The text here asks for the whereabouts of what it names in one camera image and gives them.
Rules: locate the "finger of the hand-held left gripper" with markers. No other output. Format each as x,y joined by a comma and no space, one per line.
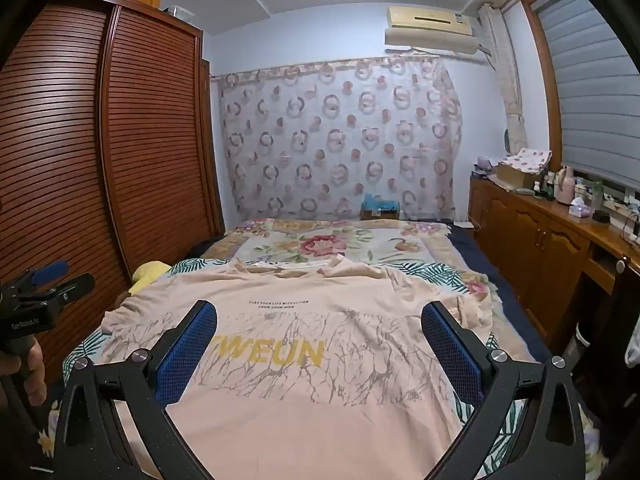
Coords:
50,271
75,286

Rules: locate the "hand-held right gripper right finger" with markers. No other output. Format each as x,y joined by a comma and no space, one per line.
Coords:
452,355

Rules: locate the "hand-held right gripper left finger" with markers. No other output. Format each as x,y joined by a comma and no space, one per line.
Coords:
187,355

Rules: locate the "beige printed t-shirt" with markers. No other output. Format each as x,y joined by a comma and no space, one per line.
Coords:
300,410

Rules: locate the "person's left hand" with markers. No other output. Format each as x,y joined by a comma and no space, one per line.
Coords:
32,370

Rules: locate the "dark blue bed sheet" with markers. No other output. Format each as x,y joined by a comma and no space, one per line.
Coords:
505,305

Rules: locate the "yellow plush toy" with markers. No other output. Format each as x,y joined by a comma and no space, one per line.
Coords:
147,272

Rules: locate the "palm leaf print sheet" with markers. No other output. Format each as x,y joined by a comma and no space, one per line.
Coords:
430,270

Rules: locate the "bright floral quilt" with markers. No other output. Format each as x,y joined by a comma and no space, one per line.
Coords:
46,435

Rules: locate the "white trash bin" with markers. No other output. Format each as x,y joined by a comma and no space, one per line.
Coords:
580,342

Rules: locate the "wooden sideboard cabinet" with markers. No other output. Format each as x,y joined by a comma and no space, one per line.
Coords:
530,240

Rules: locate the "wooden slatted wardrobe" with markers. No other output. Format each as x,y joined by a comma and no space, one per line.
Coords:
150,160

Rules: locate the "floral blanket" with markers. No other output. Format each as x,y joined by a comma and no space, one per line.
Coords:
320,245

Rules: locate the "white cloth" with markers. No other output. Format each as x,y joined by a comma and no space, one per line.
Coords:
634,345

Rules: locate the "brown cardboard box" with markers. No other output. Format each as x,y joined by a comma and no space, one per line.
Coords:
515,179

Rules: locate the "purple tissue box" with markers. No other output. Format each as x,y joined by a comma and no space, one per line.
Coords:
580,212

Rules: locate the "pale purple pouch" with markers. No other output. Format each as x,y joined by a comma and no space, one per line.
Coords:
482,164

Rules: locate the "pink thermos bottle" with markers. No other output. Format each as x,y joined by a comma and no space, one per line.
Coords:
566,187

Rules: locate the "pink dotted cloth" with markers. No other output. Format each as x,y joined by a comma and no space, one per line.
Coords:
527,157

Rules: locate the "tied floral curtain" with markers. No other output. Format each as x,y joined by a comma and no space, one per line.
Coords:
505,70

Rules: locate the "clear plastic box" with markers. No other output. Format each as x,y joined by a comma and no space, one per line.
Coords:
180,11

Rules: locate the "grey window blind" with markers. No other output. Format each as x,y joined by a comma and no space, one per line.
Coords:
590,85

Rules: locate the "cream air conditioner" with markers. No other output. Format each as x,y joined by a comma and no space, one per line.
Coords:
430,25

